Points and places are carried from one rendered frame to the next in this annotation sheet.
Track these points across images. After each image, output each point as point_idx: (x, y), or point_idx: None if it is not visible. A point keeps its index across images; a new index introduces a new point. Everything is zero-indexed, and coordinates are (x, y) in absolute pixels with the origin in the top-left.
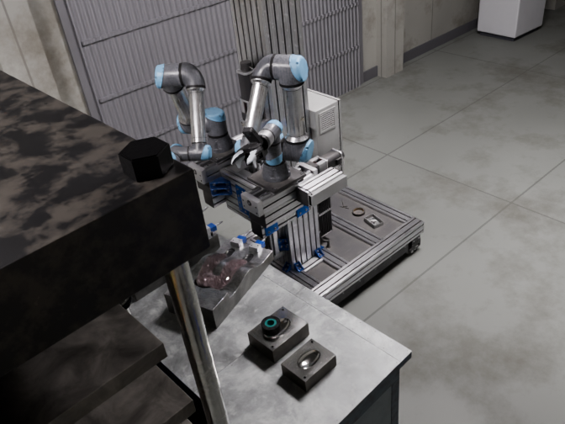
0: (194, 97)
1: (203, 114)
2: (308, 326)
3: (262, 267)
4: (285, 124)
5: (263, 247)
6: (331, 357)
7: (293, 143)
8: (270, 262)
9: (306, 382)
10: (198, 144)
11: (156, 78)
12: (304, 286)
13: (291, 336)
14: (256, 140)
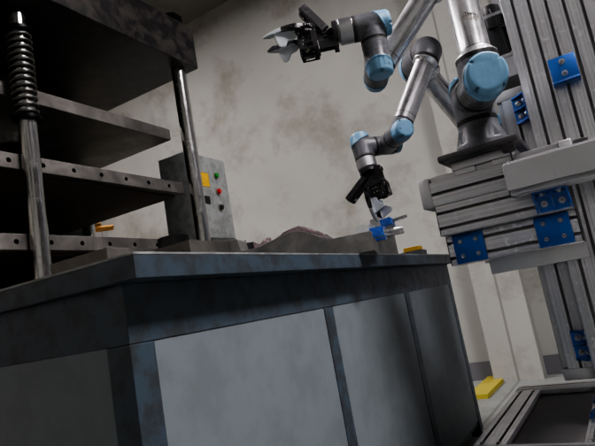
0: (413, 67)
1: (413, 85)
2: (189, 249)
3: (336, 248)
4: (545, 82)
5: (377, 235)
6: (99, 249)
7: (455, 63)
8: (361, 249)
9: (51, 266)
10: (393, 119)
11: (398, 66)
12: (318, 253)
13: (156, 249)
14: (312, 23)
